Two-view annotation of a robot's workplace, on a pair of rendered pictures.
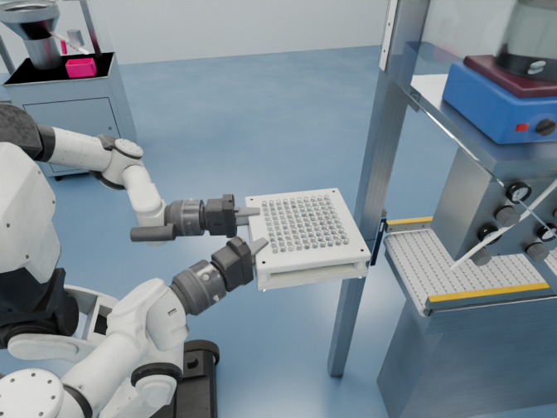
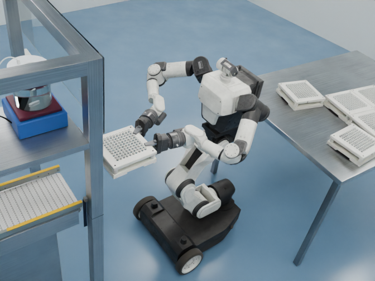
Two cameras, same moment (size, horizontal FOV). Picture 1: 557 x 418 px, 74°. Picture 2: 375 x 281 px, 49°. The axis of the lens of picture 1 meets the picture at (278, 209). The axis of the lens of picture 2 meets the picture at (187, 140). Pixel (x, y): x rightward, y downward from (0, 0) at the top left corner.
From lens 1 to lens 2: 234 cm
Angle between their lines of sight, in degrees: 96
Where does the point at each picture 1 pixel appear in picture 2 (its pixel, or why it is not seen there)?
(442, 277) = (49, 187)
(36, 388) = (153, 70)
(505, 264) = (10, 204)
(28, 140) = (239, 105)
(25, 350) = not seen: hidden behind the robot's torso
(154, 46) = not seen: outside the picture
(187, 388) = (177, 232)
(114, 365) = (149, 88)
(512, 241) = not seen: hidden behind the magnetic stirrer
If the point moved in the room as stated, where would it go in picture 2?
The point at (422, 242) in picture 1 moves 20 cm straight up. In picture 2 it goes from (58, 205) to (55, 175)
